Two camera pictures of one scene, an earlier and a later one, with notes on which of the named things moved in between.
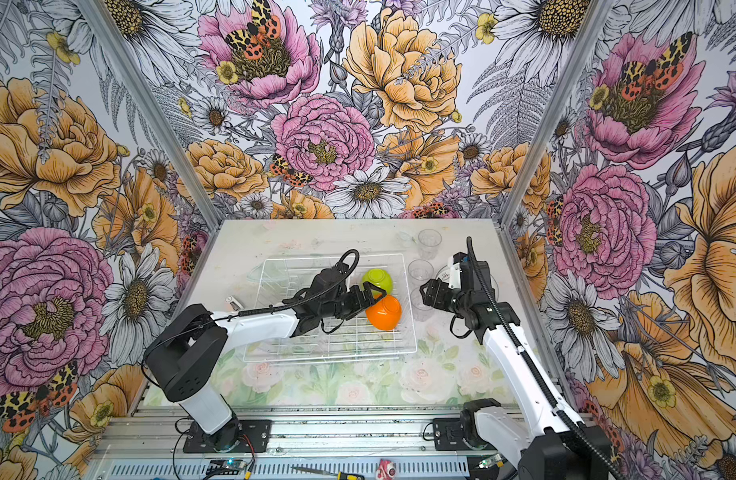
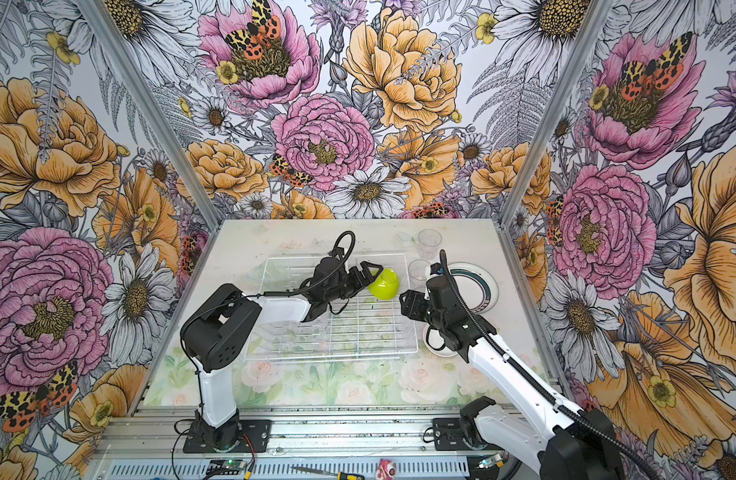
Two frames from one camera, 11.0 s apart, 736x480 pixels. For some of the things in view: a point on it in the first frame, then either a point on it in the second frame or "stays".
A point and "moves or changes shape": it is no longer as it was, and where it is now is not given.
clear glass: x=428 y=242 stays
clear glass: x=419 y=271 stays
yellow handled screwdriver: x=338 y=475 stays
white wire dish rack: x=282 y=278 stays
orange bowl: x=385 y=314 → x=436 y=340
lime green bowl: x=379 y=278 moves or changes shape
